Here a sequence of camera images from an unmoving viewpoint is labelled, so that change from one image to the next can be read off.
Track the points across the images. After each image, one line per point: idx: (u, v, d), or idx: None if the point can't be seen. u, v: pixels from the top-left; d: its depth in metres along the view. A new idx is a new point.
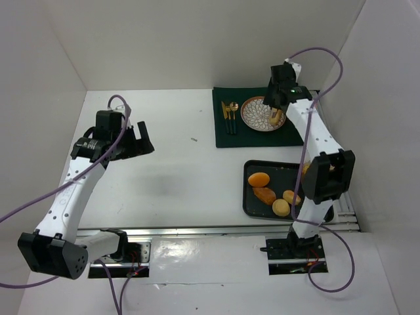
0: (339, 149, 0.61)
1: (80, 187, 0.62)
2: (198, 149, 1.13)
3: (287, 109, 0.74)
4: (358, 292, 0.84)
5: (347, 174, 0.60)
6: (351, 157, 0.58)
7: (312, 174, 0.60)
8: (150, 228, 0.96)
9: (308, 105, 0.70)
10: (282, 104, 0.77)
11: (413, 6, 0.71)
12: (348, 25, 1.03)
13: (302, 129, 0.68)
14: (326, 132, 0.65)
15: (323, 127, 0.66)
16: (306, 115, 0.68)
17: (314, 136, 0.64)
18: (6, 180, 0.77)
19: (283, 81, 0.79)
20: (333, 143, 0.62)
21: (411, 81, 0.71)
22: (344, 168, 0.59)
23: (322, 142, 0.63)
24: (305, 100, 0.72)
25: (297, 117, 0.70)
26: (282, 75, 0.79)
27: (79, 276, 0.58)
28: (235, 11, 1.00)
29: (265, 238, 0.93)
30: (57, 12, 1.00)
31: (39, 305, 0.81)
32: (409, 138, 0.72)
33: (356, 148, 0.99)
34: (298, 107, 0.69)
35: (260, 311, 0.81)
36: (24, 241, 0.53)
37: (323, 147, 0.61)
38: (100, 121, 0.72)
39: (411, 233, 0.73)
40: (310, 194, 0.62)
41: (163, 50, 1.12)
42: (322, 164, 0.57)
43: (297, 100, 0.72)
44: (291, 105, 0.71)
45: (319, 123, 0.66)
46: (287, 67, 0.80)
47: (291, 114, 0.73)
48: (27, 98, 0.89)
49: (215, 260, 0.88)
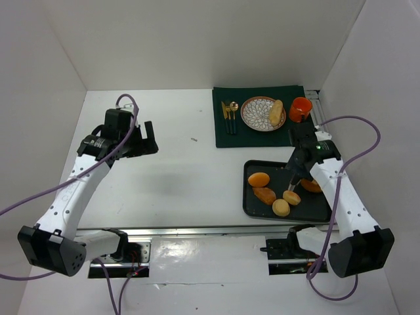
0: (375, 227, 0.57)
1: (83, 184, 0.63)
2: (198, 149, 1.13)
3: (312, 167, 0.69)
4: (358, 293, 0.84)
5: (383, 254, 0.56)
6: (388, 236, 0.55)
7: (342, 252, 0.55)
8: (153, 228, 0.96)
9: (336, 167, 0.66)
10: (306, 162, 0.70)
11: (413, 6, 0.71)
12: (347, 25, 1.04)
13: (331, 195, 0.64)
14: (358, 203, 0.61)
15: (354, 197, 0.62)
16: (335, 178, 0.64)
17: (345, 209, 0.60)
18: (6, 179, 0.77)
19: (304, 140, 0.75)
20: (367, 219, 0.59)
21: (411, 80, 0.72)
22: (382, 249, 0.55)
23: (355, 217, 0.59)
24: (333, 159, 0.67)
25: (325, 179, 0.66)
26: (302, 134, 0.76)
27: (75, 273, 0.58)
28: (235, 11, 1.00)
29: (265, 238, 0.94)
30: (57, 11, 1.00)
31: (37, 305, 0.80)
32: (409, 138, 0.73)
33: (356, 148, 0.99)
34: (325, 169, 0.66)
35: (260, 311, 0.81)
36: (24, 235, 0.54)
37: (356, 225, 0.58)
38: (109, 120, 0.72)
39: (411, 232, 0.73)
40: (336, 268, 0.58)
41: (164, 50, 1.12)
42: (356, 245, 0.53)
43: (325, 161, 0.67)
44: (318, 165, 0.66)
45: (348, 189, 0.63)
46: (308, 127, 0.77)
47: (315, 174, 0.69)
48: (27, 98, 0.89)
49: (215, 260, 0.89)
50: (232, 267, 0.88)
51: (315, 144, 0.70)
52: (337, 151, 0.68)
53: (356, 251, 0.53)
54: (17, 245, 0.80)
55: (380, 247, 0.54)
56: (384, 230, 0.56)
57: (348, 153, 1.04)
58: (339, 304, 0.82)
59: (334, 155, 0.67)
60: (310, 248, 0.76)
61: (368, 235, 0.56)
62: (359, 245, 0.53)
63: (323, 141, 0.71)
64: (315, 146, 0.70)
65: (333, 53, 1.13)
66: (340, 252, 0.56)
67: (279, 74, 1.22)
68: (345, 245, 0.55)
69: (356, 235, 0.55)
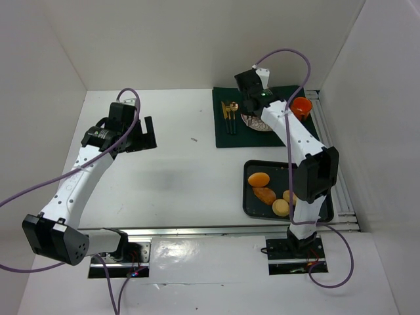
0: (322, 147, 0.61)
1: (87, 174, 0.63)
2: (197, 148, 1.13)
3: (262, 113, 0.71)
4: (361, 293, 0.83)
5: (333, 169, 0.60)
6: (335, 152, 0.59)
7: (302, 176, 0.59)
8: (154, 228, 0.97)
9: (282, 107, 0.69)
10: (256, 111, 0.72)
11: (413, 6, 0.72)
12: (346, 26, 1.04)
13: (282, 132, 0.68)
14: (306, 132, 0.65)
15: (301, 128, 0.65)
16: (283, 117, 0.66)
17: (296, 139, 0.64)
18: (6, 178, 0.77)
19: (251, 87, 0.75)
20: (315, 142, 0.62)
21: (411, 79, 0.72)
22: (331, 164, 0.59)
23: (305, 144, 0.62)
24: (277, 102, 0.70)
25: (274, 120, 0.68)
26: (249, 81, 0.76)
27: (79, 262, 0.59)
28: (235, 11, 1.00)
29: (265, 238, 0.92)
30: (57, 11, 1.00)
31: (37, 306, 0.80)
32: (409, 136, 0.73)
33: (356, 147, 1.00)
34: (273, 111, 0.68)
35: (261, 311, 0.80)
36: (28, 222, 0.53)
37: (308, 149, 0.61)
38: (113, 113, 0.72)
39: (411, 231, 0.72)
40: (302, 194, 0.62)
41: (164, 50, 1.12)
42: (310, 165, 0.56)
43: (271, 105, 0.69)
44: (266, 109, 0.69)
45: (296, 123, 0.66)
46: (253, 74, 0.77)
47: (266, 119, 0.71)
48: (27, 100, 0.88)
49: (214, 260, 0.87)
50: (233, 266, 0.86)
51: (260, 92, 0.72)
52: (279, 94, 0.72)
53: (310, 170, 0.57)
54: (17, 244, 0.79)
55: (330, 163, 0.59)
56: (329, 149, 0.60)
57: (349, 152, 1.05)
58: (336, 295, 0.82)
59: (279, 98, 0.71)
60: (296, 212, 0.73)
61: (319, 156, 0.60)
62: (313, 167, 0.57)
63: (266, 88, 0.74)
64: (261, 93, 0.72)
65: (333, 54, 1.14)
66: (300, 179, 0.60)
67: (279, 74, 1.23)
68: (302, 169, 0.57)
69: (308, 158, 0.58)
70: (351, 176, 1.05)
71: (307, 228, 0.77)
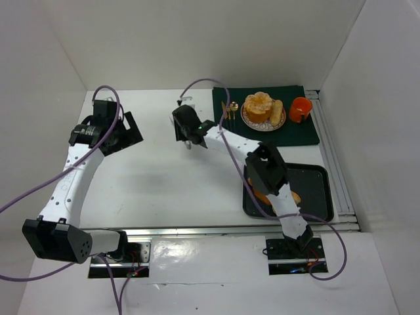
0: (258, 144, 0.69)
1: (81, 172, 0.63)
2: (197, 149, 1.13)
3: (205, 141, 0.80)
4: (360, 294, 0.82)
5: (278, 157, 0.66)
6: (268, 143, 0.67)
7: (254, 176, 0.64)
8: (151, 228, 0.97)
9: (216, 129, 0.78)
10: (199, 143, 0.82)
11: (413, 8, 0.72)
12: (346, 26, 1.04)
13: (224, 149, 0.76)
14: (241, 139, 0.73)
15: (237, 137, 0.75)
16: (220, 136, 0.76)
17: (235, 147, 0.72)
18: (7, 179, 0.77)
19: (188, 123, 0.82)
20: (251, 143, 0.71)
21: (410, 79, 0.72)
22: (273, 154, 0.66)
23: (243, 146, 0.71)
24: (214, 128, 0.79)
25: (215, 142, 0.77)
26: (185, 117, 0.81)
27: (84, 260, 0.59)
28: (235, 12, 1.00)
29: (265, 238, 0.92)
30: (58, 12, 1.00)
31: (35, 307, 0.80)
32: (408, 137, 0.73)
33: (356, 147, 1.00)
34: (211, 134, 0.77)
35: (260, 311, 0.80)
36: (29, 227, 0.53)
37: (247, 150, 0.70)
38: (97, 110, 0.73)
39: (410, 232, 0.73)
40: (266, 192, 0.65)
41: (164, 50, 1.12)
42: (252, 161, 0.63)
43: (208, 132, 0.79)
44: (206, 136, 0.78)
45: (232, 136, 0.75)
46: (186, 109, 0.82)
47: (210, 144, 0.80)
48: (27, 100, 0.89)
49: (213, 260, 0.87)
50: (232, 266, 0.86)
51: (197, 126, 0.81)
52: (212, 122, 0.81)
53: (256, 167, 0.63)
54: (17, 245, 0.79)
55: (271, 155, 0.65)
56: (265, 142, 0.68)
57: (349, 153, 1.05)
58: (335, 295, 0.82)
59: (213, 126, 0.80)
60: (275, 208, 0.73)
61: None
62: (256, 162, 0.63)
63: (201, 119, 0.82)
64: (198, 127, 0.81)
65: (333, 54, 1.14)
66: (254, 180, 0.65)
67: (279, 75, 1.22)
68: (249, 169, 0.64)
69: (250, 156, 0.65)
70: (351, 176, 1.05)
71: (293, 223, 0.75)
